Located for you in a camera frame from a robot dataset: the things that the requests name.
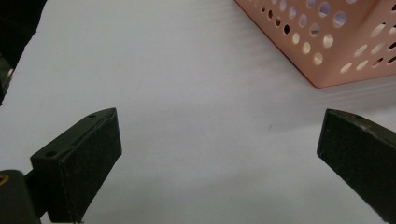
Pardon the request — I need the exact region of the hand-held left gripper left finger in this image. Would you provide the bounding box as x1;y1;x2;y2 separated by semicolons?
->
30;107;123;224

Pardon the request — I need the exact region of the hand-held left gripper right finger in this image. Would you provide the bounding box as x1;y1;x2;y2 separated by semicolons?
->
316;108;396;224

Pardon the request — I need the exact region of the pink perforated basket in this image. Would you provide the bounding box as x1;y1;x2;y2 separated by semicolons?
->
233;0;396;89

